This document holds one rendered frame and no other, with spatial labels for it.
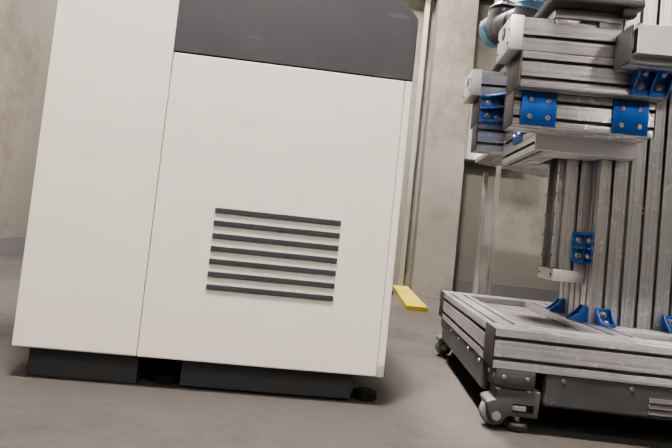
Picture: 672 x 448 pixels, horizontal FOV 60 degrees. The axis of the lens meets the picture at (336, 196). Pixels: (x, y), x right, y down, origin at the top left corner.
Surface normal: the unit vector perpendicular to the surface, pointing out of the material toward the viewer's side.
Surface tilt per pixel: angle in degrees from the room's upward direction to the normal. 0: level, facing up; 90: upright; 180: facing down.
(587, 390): 93
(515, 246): 90
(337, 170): 90
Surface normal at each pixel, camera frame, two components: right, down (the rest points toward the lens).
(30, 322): 0.09, -0.05
